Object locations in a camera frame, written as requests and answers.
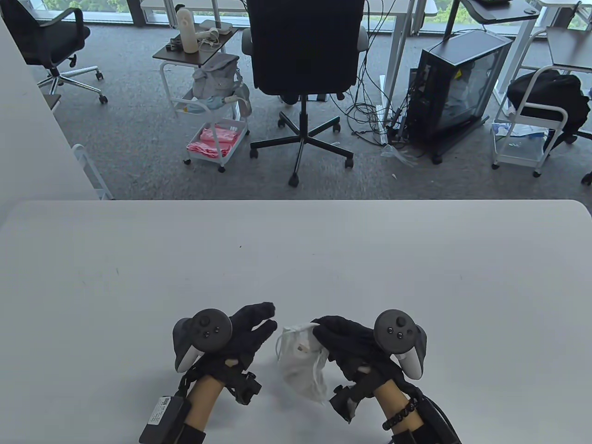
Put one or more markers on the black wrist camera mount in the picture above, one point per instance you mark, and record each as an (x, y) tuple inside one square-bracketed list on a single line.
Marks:
[(245, 388), (347, 402)]

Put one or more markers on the cream cylindrical device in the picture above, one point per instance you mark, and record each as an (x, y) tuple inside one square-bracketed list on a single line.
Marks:
[(187, 30)]

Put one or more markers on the person's right hand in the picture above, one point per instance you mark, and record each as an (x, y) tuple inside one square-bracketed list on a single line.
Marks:
[(347, 337)]

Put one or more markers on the person's left forearm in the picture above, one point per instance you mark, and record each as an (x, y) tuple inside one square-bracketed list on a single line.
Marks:
[(208, 397)]

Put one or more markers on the person's right forearm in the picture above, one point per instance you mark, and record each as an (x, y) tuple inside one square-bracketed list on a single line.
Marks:
[(393, 402)]

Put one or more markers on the small black gadget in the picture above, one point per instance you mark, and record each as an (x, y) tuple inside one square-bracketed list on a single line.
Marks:
[(175, 45)]

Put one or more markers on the grey backpack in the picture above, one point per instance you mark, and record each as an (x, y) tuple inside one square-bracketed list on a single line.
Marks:
[(215, 76)]

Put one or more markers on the white handheld device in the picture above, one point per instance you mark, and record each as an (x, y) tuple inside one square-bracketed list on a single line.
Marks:
[(210, 34)]

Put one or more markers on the black chrome-base office chair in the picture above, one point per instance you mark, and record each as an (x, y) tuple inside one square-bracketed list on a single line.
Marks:
[(51, 41)]

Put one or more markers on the flat white box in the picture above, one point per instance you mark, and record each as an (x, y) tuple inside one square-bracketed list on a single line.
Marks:
[(219, 25)]

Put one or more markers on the pink folded cloths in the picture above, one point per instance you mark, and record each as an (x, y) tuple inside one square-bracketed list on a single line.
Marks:
[(212, 141)]

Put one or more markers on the light blue pouch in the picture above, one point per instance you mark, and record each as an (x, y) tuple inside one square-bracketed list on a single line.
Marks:
[(203, 105)]

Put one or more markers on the black high-back office chair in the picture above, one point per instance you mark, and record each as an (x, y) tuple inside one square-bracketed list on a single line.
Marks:
[(305, 46)]

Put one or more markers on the grey handheld tracking controller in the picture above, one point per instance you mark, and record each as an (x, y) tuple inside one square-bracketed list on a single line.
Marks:
[(393, 328), (210, 328)]

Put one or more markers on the white rolling cart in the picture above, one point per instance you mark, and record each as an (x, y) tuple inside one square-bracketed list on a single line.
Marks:
[(518, 148)]

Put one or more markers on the white cart with dark top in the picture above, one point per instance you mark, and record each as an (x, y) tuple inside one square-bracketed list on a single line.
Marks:
[(194, 56)]

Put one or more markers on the clear plastic wrapper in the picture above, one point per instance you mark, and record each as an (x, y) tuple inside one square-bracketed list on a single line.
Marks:
[(400, 156)]

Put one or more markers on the black standing desk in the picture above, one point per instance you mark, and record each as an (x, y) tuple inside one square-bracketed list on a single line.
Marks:
[(504, 10)]

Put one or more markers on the person's left hand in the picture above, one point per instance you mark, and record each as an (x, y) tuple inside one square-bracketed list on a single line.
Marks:
[(245, 333)]

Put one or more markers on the white metal rack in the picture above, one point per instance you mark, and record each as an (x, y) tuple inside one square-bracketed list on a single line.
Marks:
[(90, 169)]

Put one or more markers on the dark-topped white-frame desk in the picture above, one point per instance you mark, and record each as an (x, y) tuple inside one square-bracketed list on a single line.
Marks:
[(569, 46)]

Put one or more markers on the black bag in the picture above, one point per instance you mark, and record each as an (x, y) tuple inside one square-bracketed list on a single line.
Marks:
[(545, 92)]

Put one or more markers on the black wrist sensor box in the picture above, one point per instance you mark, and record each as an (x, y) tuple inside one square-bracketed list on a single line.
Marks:
[(162, 418), (434, 425)]

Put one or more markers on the black computer tower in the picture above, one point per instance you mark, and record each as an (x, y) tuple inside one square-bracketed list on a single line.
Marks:
[(458, 88)]

